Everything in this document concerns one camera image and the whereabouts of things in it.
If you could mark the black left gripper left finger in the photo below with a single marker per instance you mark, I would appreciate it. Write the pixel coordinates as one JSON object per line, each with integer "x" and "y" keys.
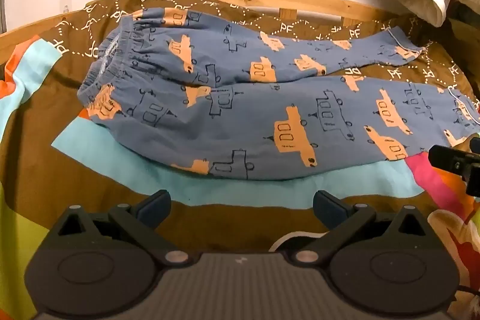
{"x": 136, "y": 225}

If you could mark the brown patterned bed cover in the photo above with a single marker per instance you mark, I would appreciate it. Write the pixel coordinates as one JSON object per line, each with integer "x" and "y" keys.
{"x": 52, "y": 156}

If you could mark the wooden bed frame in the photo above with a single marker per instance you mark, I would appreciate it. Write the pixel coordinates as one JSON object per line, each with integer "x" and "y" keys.
{"x": 348, "y": 11}

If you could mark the blue pants with orange cars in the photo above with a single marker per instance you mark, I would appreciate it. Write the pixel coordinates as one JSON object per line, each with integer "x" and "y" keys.
{"x": 199, "y": 93}

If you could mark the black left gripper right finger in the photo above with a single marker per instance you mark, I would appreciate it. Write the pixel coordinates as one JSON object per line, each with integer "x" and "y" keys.
{"x": 344, "y": 223}

